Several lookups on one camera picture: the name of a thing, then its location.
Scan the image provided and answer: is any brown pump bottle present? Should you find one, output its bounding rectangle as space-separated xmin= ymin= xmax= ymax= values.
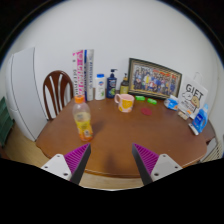
xmin=119 ymin=72 xmax=130 ymax=95

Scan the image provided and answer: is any small beige snack packet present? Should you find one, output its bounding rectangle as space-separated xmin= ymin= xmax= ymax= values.
xmin=177 ymin=110 xmax=190 ymax=121

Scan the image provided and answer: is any white lotion bottle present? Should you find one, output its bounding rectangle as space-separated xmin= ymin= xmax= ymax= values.
xmin=94 ymin=73 xmax=107 ymax=101

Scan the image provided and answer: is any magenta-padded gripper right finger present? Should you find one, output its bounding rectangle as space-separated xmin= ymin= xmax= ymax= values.
xmin=131 ymin=143 xmax=184 ymax=186

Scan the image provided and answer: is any white refrigerator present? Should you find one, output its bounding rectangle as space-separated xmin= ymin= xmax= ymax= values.
xmin=4 ymin=46 xmax=48 ymax=142

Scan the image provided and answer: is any green crate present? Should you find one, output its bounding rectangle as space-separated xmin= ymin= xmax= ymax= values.
xmin=0 ymin=96 xmax=15 ymax=148

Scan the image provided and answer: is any white printed paper gift bag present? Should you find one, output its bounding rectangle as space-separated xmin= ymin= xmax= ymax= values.
xmin=177 ymin=71 xmax=209 ymax=120

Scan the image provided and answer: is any dark wooden chair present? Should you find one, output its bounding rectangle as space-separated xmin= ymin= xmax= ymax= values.
xmin=42 ymin=69 xmax=75 ymax=121

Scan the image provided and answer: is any pink and yellow mug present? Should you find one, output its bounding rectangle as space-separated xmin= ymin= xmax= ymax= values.
xmin=114 ymin=93 xmax=136 ymax=114

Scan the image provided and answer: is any white radiator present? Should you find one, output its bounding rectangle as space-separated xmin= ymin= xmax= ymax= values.
xmin=199 ymin=141 xmax=223 ymax=163

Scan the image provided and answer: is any blue detergent bottle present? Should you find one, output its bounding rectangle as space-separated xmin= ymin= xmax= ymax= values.
xmin=191 ymin=103 xmax=210 ymax=135

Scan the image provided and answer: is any tall white and green box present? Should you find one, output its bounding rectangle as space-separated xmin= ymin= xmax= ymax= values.
xmin=83 ymin=48 xmax=96 ymax=102

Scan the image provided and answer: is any flat round red coaster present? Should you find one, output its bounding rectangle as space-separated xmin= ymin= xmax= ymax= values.
xmin=140 ymin=107 xmax=153 ymax=117

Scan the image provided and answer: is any tall pink and white box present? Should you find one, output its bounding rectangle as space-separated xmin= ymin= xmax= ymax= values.
xmin=72 ymin=49 xmax=88 ymax=101

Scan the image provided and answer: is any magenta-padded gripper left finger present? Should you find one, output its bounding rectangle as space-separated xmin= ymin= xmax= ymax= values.
xmin=40 ymin=143 xmax=92 ymax=186

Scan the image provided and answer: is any blue tissue pack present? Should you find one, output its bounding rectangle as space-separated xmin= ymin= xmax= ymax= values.
xmin=163 ymin=94 xmax=180 ymax=112

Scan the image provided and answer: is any dark blue pump bottle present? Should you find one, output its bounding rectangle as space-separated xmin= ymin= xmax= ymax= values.
xmin=106 ymin=68 xmax=118 ymax=100

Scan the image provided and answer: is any orange juice bottle orange cap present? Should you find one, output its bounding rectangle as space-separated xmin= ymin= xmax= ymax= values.
xmin=72 ymin=94 xmax=95 ymax=142

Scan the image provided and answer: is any white remote control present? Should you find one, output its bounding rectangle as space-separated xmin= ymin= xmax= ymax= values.
xmin=187 ymin=123 xmax=200 ymax=136

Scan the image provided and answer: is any framed group photo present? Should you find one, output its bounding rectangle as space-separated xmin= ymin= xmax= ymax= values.
xmin=127 ymin=57 xmax=183 ymax=101

